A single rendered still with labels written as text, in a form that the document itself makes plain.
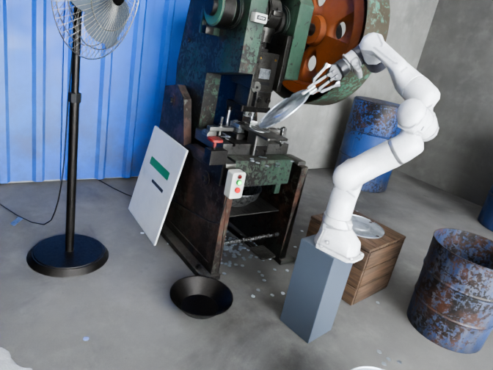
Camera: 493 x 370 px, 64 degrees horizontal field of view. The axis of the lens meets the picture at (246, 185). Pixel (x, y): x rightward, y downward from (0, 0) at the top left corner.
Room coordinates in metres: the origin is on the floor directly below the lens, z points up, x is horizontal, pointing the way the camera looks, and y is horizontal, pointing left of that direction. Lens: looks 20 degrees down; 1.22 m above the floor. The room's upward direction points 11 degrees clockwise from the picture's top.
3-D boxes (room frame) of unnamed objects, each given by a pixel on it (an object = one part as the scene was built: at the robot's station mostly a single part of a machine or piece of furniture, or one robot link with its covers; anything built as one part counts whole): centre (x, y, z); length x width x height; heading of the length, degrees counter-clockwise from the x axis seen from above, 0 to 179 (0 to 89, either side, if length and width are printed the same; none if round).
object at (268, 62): (2.14, 0.05, 1.04); 0.17 x 0.15 x 0.30; 39
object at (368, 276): (2.06, -0.67, 0.18); 0.40 x 0.38 x 0.35; 44
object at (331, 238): (1.53, -0.44, 0.52); 0.22 x 0.19 x 0.14; 46
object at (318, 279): (1.56, -0.41, 0.23); 0.18 x 0.18 x 0.45; 46
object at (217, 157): (1.80, 0.17, 0.62); 0.10 x 0.06 x 0.20; 129
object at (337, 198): (1.60, -0.43, 0.71); 0.18 x 0.11 x 0.25; 157
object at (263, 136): (2.04, -0.04, 0.72); 0.25 x 0.14 x 0.14; 39
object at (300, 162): (2.45, -0.05, 0.45); 0.92 x 0.12 x 0.90; 39
